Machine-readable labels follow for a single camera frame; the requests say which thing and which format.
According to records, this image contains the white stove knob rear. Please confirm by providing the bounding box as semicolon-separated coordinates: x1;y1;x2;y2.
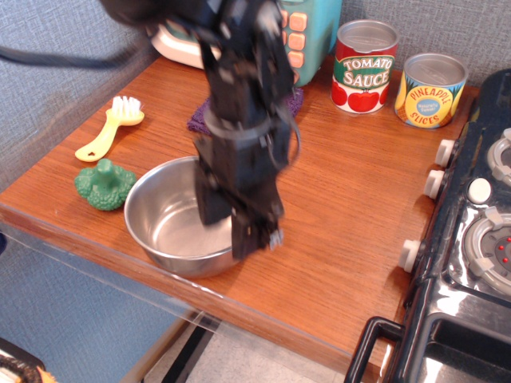
434;140;456;168

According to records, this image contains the green toy broccoli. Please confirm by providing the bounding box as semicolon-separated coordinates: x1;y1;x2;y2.
74;159;137;211

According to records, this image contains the pineapple slices can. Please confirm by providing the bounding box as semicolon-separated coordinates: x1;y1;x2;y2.
394;53;469;129

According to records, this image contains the white stove knob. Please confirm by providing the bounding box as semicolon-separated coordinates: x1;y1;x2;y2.
398;239;421;273
434;140;456;168
423;170;445;199

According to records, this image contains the purple knitted cloth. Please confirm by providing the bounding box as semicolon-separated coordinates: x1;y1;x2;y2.
187;88;304;136

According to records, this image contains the white stove knob middle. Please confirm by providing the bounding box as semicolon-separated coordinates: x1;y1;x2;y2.
423;170;445;199

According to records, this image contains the black cable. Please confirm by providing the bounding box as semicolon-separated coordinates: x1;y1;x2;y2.
0;39;145;71

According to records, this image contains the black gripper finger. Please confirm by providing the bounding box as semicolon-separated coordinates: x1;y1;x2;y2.
195;171;232;226
231;195;284;259

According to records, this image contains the stainless steel pot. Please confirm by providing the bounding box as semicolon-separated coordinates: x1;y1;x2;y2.
124;156;237;278

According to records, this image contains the white stove knob front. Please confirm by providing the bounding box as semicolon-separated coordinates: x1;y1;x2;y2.
398;239;421;273

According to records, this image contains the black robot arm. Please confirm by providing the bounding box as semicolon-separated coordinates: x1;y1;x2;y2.
103;1;298;259

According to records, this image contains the toy microwave teal and cream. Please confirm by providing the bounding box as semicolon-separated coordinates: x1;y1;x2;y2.
151;0;343;87

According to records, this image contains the tomato sauce can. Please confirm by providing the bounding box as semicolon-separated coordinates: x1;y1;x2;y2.
331;19;399;114

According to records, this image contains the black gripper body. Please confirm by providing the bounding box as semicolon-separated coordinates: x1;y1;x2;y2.
195;119;291;207

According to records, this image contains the yellow dish brush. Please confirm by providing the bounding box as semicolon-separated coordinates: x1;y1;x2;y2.
74;96;145;163

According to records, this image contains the black toy stove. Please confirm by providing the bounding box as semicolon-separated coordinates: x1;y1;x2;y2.
345;69;510;382

